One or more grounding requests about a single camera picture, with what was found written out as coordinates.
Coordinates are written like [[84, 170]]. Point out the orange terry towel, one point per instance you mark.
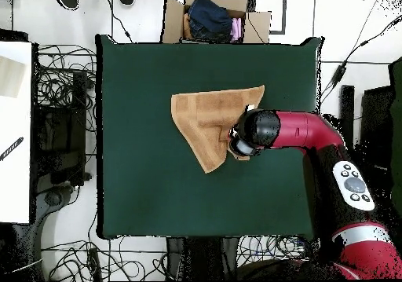
[[204, 121]]

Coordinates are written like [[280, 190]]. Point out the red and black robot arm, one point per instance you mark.
[[307, 128]]

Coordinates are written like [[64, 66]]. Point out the dark green table cloth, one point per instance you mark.
[[141, 184]]

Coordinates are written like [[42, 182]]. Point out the orange cloth in box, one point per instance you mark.
[[187, 26]]

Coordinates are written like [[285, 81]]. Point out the pink garment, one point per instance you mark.
[[236, 29]]

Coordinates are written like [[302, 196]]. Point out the brown cardboard box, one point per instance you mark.
[[172, 24]]

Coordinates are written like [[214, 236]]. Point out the blue jeans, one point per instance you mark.
[[209, 18]]

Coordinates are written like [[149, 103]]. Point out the black equipment rack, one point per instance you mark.
[[59, 137], [375, 118]]

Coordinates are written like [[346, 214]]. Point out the white board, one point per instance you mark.
[[15, 169]]

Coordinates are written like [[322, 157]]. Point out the black striped tool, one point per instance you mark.
[[12, 148]]

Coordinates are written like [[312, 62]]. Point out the beige paper sheet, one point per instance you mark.
[[11, 77]]

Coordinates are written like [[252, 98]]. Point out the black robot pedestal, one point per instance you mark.
[[204, 257]]

